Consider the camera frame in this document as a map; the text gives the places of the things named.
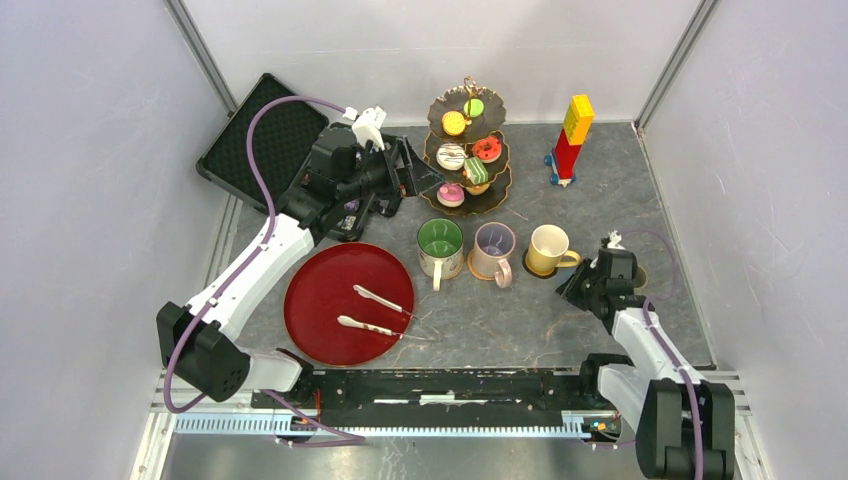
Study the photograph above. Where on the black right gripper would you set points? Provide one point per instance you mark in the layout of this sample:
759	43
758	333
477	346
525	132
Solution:
568	290

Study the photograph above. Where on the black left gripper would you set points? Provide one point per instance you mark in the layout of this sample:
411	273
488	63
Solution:
403	182

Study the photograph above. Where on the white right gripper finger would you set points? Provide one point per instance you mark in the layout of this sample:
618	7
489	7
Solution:
365	293
349	322

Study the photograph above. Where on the small grey cup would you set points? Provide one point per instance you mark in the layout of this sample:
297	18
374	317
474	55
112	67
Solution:
641	278

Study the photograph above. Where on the yellow ceramic mug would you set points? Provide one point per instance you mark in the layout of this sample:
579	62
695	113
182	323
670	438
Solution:
549	250

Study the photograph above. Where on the yellow round coaster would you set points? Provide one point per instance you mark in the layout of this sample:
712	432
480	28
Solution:
528	272

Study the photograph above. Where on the green inside ceramic mug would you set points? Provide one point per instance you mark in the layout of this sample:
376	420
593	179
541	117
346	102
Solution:
440	243

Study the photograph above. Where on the white chocolate striped donut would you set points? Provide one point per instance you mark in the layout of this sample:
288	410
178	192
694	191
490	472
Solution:
451	156

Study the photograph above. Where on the pink frosted donut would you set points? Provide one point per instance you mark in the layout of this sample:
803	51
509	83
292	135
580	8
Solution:
451	195

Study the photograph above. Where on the orange macaron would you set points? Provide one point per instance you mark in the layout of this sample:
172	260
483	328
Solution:
453	123

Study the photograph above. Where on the pink ceramic mug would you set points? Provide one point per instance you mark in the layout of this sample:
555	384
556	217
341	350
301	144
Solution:
493	245

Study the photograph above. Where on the green matcha cake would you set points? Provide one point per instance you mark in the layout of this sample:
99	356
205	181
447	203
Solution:
475	171

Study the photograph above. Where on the woven coaster front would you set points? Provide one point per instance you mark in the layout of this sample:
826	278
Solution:
474	271

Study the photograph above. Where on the red frosted donut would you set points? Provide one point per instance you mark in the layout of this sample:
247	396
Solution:
487	150

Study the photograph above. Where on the green macaron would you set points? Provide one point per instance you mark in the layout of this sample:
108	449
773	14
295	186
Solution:
473	108

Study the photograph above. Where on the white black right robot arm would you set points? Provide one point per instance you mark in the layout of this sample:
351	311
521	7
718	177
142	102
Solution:
683	423

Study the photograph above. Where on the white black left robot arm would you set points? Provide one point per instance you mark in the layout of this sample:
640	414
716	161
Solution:
197	339

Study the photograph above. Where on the red round tray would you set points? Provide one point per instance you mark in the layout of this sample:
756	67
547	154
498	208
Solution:
322	289

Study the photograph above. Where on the black poker chip case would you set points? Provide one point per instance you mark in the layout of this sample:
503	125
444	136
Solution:
282	141

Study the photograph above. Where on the three-tier black gold stand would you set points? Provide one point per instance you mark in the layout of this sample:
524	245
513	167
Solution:
467	148

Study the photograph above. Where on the small brown pastry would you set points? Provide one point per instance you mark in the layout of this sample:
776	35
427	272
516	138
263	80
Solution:
478	189

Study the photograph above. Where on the red yellow toy block tower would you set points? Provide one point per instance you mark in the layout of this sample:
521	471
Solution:
563	156

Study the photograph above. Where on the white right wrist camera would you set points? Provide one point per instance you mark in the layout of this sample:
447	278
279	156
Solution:
613	240

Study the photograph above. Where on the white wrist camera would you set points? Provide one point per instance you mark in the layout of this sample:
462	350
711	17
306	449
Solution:
367	126
613	240

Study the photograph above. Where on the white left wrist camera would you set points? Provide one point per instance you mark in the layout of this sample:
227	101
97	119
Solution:
367	126

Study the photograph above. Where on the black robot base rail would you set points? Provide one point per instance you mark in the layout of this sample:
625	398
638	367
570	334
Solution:
499	397

